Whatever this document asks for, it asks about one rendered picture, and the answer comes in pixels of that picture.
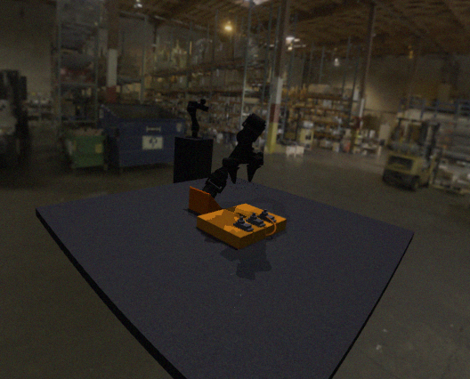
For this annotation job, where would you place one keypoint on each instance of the orange flat rectangular deck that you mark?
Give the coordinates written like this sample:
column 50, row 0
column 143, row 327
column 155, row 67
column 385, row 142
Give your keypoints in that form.
column 230, row 225

